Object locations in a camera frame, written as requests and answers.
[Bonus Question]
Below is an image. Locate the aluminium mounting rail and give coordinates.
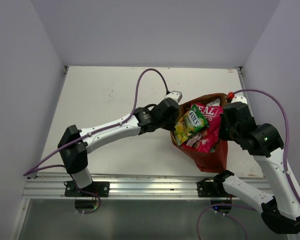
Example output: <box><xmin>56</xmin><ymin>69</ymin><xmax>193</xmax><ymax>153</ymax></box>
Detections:
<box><xmin>22</xmin><ymin>174</ymin><xmax>273</xmax><ymax>200</ymax></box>

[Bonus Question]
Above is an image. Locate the brown white chips bag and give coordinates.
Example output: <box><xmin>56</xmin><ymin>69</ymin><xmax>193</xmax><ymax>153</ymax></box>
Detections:
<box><xmin>206</xmin><ymin>98</ymin><xmax>221</xmax><ymax>107</ymax></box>

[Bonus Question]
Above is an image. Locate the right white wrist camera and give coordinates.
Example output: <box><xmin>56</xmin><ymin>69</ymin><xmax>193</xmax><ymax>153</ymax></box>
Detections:
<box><xmin>226</xmin><ymin>92</ymin><xmax>248</xmax><ymax>104</ymax></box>

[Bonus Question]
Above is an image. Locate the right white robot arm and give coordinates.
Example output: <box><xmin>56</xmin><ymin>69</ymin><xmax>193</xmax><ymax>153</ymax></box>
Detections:
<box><xmin>212</xmin><ymin>102</ymin><xmax>300</xmax><ymax>234</ymax></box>

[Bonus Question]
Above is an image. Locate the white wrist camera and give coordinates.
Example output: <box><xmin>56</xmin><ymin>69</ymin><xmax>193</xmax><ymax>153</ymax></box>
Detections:
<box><xmin>164</xmin><ymin>90</ymin><xmax>183</xmax><ymax>103</ymax></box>
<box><xmin>226</xmin><ymin>92</ymin><xmax>248</xmax><ymax>104</ymax></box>

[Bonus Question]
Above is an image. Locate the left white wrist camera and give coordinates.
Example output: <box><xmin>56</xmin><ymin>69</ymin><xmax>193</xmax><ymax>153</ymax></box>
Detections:
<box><xmin>164</xmin><ymin>90</ymin><xmax>183</xmax><ymax>103</ymax></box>

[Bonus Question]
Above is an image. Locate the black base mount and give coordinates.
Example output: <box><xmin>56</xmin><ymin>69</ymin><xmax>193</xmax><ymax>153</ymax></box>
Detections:
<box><xmin>63</xmin><ymin>180</ymin><xmax>110</xmax><ymax>198</ymax></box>
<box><xmin>196</xmin><ymin>178</ymin><xmax>229</xmax><ymax>198</ymax></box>

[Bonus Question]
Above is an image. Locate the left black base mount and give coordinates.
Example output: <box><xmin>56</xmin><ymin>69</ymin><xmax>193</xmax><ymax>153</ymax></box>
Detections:
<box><xmin>63</xmin><ymin>180</ymin><xmax>110</xmax><ymax>198</ymax></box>

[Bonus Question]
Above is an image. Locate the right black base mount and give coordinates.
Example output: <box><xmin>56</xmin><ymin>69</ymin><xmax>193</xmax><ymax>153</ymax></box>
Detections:
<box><xmin>196</xmin><ymin>178</ymin><xmax>229</xmax><ymax>198</ymax></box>

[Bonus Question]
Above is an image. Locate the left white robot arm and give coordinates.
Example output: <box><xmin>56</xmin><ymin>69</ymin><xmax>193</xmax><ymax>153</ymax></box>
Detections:
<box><xmin>57</xmin><ymin>97</ymin><xmax>180</xmax><ymax>197</ymax></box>

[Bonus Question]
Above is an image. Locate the purple cable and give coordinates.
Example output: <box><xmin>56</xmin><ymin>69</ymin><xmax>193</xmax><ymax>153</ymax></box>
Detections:
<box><xmin>197</xmin><ymin>89</ymin><xmax>300</xmax><ymax>240</ymax></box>
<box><xmin>22</xmin><ymin>68</ymin><xmax>172</xmax><ymax>177</ymax></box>

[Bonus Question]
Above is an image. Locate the red brown paper bag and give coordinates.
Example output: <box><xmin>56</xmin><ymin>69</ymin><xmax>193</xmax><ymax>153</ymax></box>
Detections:
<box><xmin>170</xmin><ymin>93</ymin><xmax>228</xmax><ymax>173</ymax></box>

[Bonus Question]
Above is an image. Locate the green Fox's candy bag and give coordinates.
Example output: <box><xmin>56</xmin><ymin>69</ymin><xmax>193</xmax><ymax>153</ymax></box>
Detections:
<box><xmin>174</xmin><ymin>104</ymin><xmax>209</xmax><ymax>146</ymax></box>

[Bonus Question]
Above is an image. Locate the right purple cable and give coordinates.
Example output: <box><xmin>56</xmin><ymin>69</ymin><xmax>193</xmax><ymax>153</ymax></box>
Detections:
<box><xmin>197</xmin><ymin>89</ymin><xmax>300</xmax><ymax>240</ymax></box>

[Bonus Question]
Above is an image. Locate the pink REAL chips bag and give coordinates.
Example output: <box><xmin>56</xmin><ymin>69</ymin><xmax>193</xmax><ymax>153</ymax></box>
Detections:
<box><xmin>179</xmin><ymin>103</ymin><xmax>223</xmax><ymax>153</ymax></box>

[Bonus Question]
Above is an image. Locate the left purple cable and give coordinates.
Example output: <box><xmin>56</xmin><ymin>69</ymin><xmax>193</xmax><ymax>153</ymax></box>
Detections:
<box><xmin>22</xmin><ymin>68</ymin><xmax>172</xmax><ymax>177</ymax></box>

